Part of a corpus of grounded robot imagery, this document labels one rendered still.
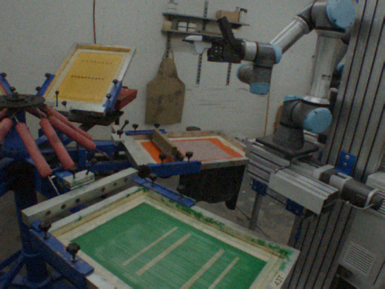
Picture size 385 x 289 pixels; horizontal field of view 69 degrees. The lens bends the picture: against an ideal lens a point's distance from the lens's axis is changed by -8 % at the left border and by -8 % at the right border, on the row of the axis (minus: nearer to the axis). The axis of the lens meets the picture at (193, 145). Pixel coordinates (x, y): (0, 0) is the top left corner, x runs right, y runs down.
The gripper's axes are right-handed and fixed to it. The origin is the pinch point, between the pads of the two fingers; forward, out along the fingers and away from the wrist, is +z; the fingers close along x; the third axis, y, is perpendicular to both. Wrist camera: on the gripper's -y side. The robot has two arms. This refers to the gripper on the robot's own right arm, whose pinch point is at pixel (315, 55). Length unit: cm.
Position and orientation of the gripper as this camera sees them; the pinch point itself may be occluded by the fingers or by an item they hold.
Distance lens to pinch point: 237.1
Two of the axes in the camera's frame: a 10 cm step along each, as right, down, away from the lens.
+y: -1.0, 9.0, 4.4
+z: -2.1, -4.5, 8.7
